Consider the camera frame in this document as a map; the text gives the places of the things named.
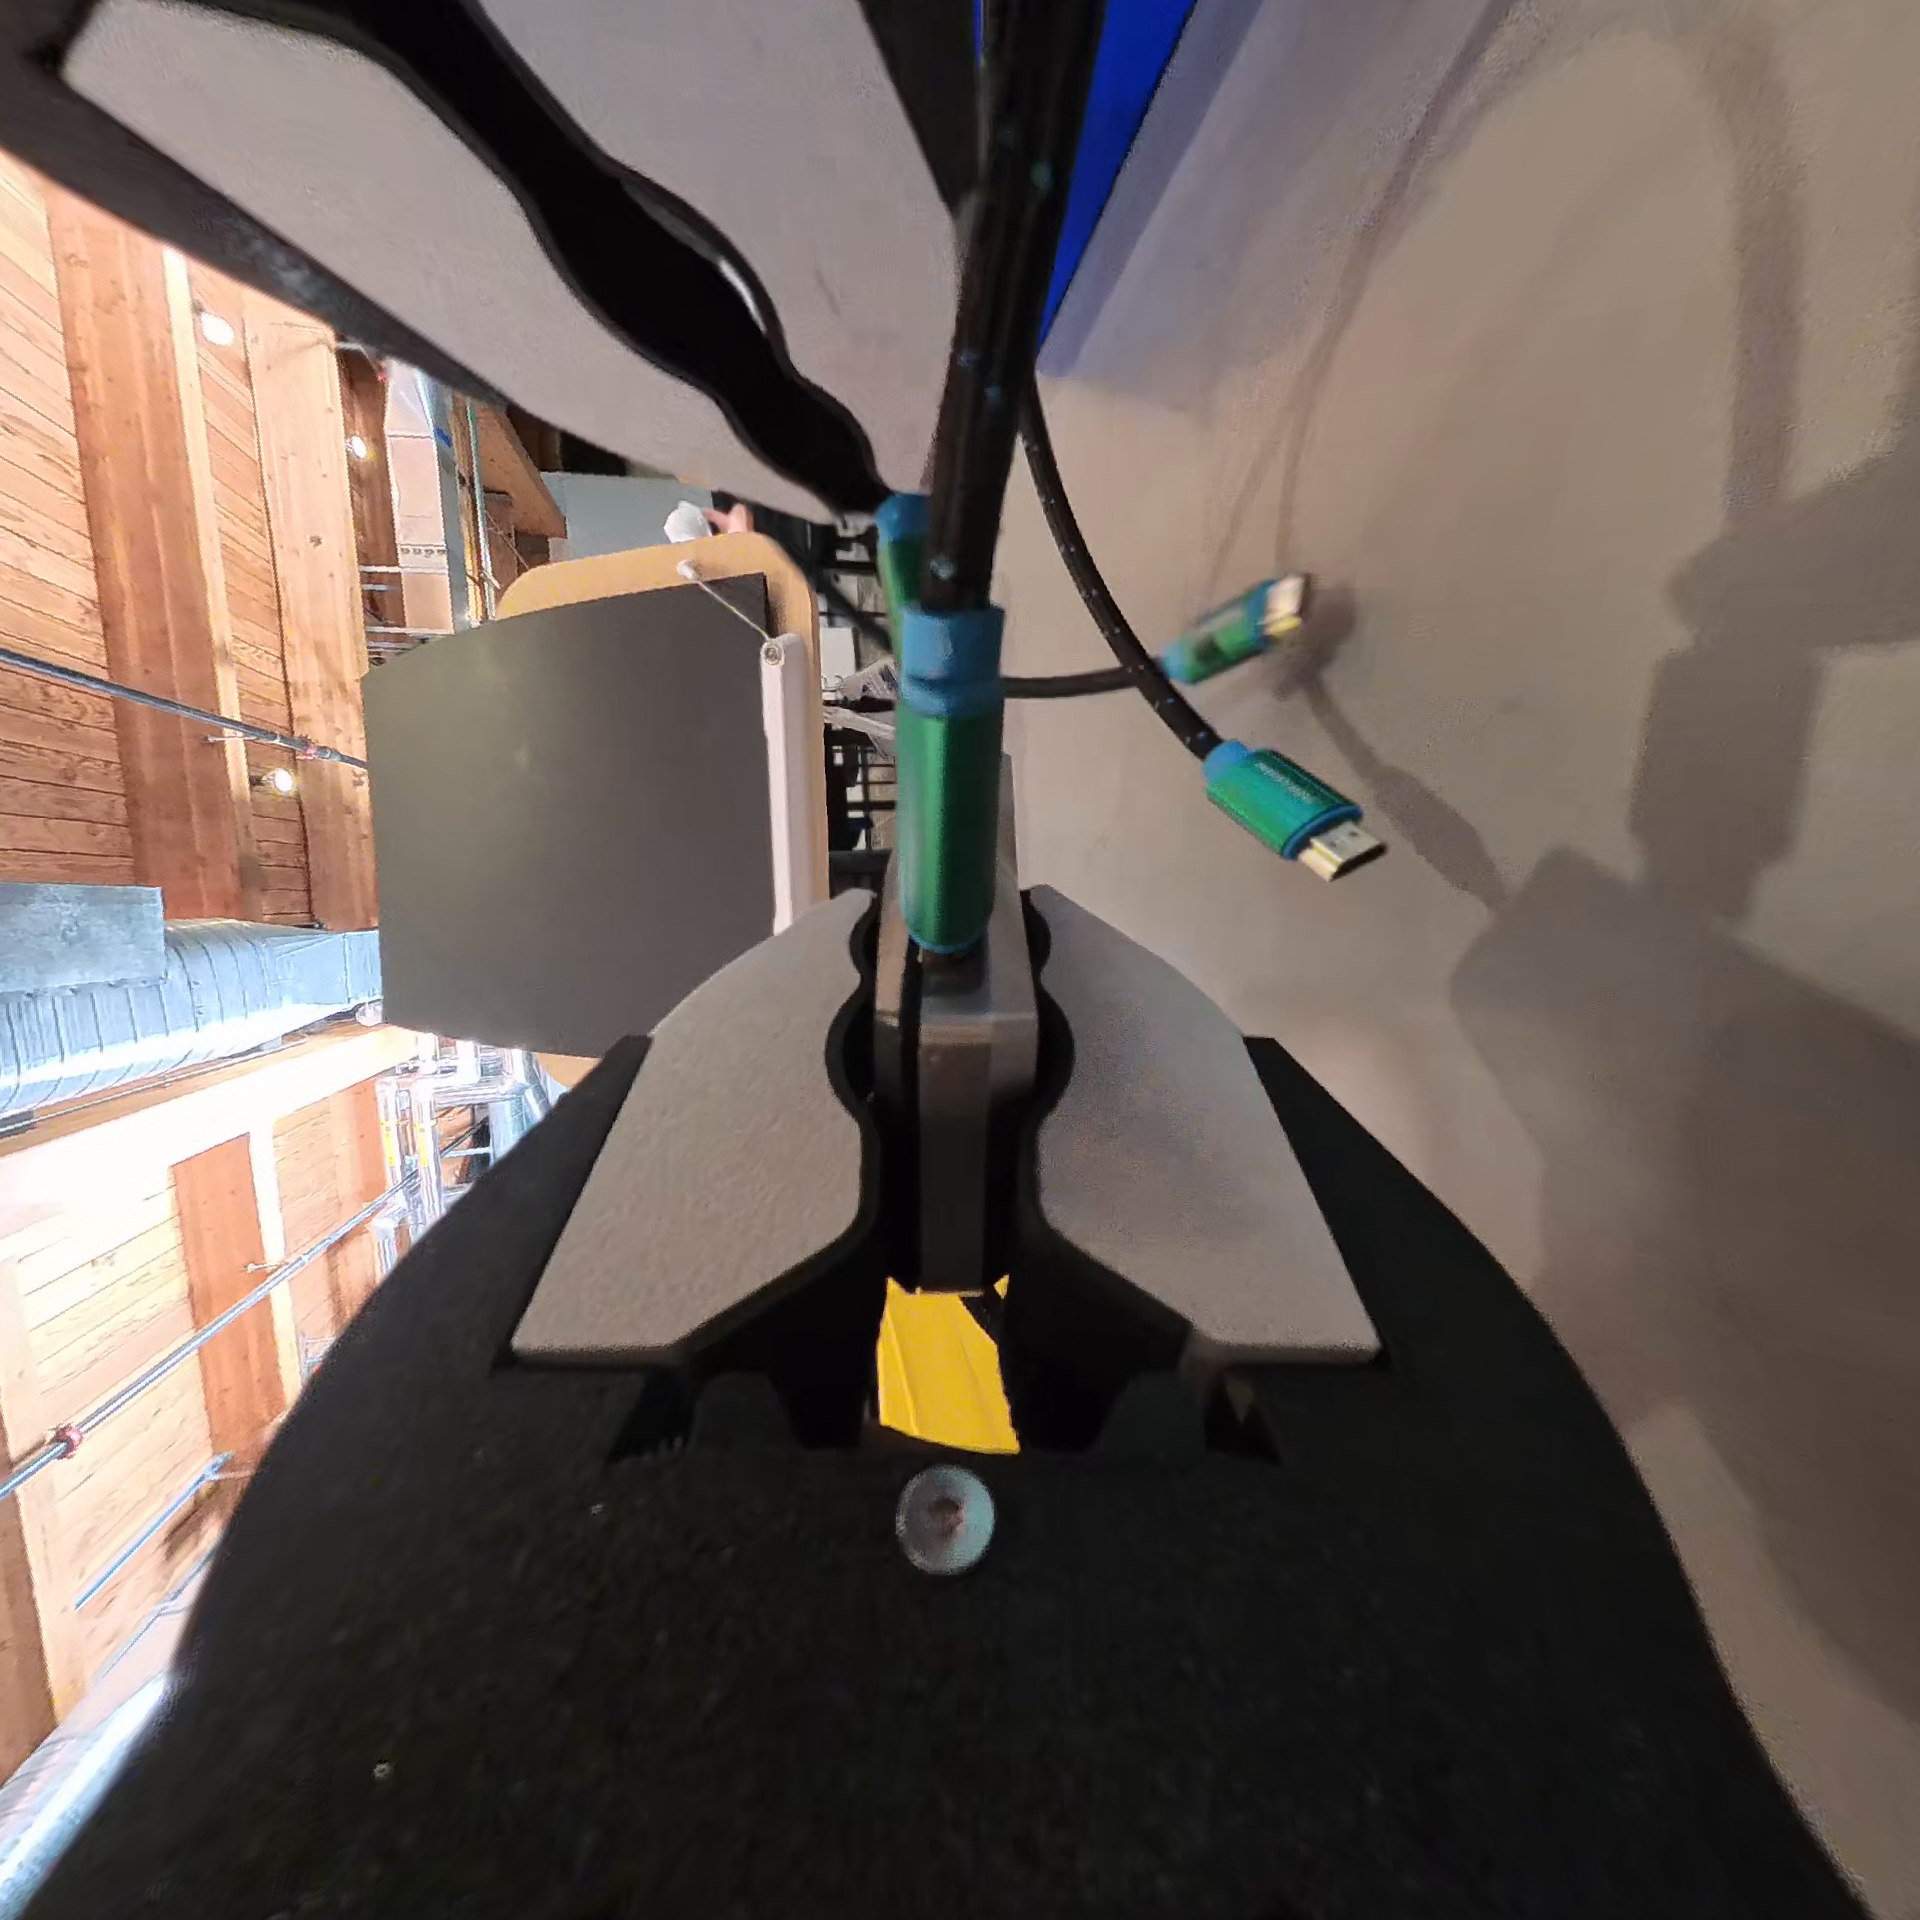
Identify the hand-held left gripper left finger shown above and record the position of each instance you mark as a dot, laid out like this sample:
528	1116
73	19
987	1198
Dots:
704	1185

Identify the silver ventilation duct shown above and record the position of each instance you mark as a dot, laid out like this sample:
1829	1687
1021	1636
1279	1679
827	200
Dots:
225	975

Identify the yellow storage bin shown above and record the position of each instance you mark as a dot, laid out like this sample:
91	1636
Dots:
931	1372

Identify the black video switch box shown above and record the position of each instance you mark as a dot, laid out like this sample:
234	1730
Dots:
961	1141

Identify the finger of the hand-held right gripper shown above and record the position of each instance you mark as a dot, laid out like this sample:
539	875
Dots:
781	120
301	150

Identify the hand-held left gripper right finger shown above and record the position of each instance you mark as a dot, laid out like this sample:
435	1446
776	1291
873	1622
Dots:
1201	1185

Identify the blue storage bin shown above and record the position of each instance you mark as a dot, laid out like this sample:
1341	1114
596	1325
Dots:
1132	134

